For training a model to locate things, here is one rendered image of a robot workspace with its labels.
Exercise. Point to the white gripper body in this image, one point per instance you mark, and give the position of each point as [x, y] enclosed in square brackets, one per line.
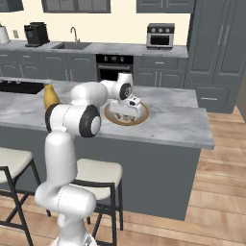
[125, 110]

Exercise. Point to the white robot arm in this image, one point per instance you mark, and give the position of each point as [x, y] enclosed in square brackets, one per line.
[61, 153]

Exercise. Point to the brown-rimmed ice bowl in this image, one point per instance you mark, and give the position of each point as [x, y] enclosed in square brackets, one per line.
[142, 113]

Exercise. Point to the black built-in oven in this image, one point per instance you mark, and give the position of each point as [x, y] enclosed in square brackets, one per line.
[113, 67]

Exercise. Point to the grey lower cupboard run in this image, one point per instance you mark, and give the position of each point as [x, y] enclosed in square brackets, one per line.
[48, 65]
[160, 72]

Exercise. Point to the grey kitchen island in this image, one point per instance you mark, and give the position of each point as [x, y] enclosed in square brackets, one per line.
[166, 160]

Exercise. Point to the black stool with cream seat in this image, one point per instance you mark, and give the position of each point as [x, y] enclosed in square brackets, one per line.
[12, 161]
[102, 179]

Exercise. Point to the yellow vase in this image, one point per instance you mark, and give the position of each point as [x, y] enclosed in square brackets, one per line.
[50, 97]

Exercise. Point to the silver toaster oven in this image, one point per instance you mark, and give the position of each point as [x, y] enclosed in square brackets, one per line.
[160, 36]

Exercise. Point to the grey sink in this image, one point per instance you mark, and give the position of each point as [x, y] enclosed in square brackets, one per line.
[72, 45]

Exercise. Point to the silver tap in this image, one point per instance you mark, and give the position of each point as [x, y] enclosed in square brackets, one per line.
[74, 33]

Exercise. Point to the tall grey cupboard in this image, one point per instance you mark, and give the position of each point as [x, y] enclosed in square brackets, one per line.
[217, 54]

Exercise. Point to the black hob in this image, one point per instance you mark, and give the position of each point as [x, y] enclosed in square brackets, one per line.
[19, 87]

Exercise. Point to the grey upper cupboard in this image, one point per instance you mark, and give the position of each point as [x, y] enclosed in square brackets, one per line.
[165, 5]
[9, 4]

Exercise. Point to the black coffee machine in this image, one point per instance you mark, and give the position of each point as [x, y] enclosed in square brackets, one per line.
[36, 33]

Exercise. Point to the white paper towel roll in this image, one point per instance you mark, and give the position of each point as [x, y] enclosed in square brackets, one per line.
[3, 35]

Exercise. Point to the wall outlet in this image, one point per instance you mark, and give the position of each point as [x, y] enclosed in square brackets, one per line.
[15, 33]

